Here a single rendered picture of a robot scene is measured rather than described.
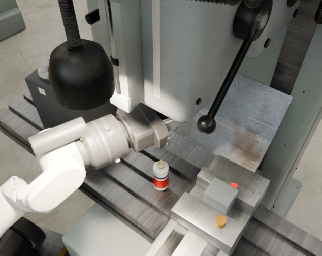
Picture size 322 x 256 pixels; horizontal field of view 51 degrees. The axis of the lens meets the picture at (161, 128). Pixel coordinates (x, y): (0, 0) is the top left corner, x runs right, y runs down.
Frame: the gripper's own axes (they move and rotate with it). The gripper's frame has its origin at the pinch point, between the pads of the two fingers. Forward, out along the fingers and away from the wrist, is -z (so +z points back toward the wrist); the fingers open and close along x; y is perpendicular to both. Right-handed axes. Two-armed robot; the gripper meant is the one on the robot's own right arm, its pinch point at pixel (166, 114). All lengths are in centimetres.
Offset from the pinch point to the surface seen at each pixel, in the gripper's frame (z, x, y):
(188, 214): 2.5, -13.5, 18.3
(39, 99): 19.0, 37.9, 17.1
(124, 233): 13.7, -1.7, 37.4
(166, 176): -0.4, 0.2, 23.0
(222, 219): -2.4, -19.0, 16.5
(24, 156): 32, 116, 122
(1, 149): 44, 129, 122
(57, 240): 32, 30, 82
